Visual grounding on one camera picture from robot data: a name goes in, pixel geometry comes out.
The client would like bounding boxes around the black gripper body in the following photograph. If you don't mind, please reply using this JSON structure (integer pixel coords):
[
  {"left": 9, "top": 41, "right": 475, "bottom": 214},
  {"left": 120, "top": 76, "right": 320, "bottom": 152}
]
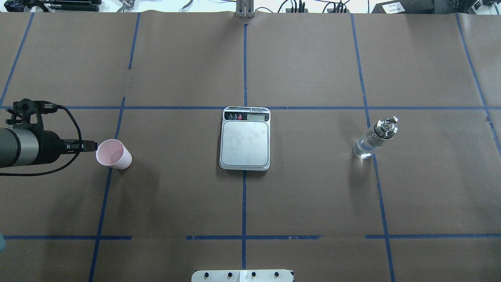
[{"left": 59, "top": 139, "right": 85, "bottom": 154}]

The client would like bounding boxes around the glass sauce bottle metal spout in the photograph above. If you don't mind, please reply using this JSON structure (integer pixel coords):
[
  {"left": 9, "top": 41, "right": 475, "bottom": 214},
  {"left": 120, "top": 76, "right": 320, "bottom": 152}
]
[{"left": 352, "top": 116, "right": 398, "bottom": 159}]

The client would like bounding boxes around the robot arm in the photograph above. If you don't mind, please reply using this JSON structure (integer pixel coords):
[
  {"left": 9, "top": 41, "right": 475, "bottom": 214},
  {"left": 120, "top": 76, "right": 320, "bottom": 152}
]
[{"left": 0, "top": 128, "right": 98, "bottom": 168}]

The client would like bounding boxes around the silver digital kitchen scale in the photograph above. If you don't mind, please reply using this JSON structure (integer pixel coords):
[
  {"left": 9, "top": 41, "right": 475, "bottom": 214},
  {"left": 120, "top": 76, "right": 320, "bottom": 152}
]
[{"left": 219, "top": 107, "right": 271, "bottom": 171}]

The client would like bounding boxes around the black folded tripod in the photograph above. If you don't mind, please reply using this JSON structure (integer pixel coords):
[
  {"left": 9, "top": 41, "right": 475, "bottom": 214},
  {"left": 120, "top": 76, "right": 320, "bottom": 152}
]
[{"left": 22, "top": 0, "right": 102, "bottom": 12}]

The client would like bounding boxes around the brown paper table cover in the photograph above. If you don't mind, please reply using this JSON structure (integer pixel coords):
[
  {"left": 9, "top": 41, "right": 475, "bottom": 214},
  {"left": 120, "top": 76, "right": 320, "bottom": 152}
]
[{"left": 1, "top": 11, "right": 500, "bottom": 282}]

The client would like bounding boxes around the black box with label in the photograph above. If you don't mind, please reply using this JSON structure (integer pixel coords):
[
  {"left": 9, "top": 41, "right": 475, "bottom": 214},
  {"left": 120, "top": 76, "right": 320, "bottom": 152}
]
[{"left": 370, "top": 0, "right": 435, "bottom": 14}]

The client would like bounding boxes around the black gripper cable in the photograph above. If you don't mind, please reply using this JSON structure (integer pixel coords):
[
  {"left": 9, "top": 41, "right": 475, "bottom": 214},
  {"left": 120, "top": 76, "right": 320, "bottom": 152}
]
[{"left": 0, "top": 104, "right": 83, "bottom": 177}]

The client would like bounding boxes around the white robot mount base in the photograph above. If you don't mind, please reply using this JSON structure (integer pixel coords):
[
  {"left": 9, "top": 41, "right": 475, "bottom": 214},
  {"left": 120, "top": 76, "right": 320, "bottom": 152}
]
[{"left": 191, "top": 269, "right": 295, "bottom": 282}]

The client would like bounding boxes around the aluminium frame post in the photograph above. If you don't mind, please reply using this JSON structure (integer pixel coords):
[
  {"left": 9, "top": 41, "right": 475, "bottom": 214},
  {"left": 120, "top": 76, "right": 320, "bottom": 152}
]
[{"left": 235, "top": 0, "right": 255, "bottom": 18}]

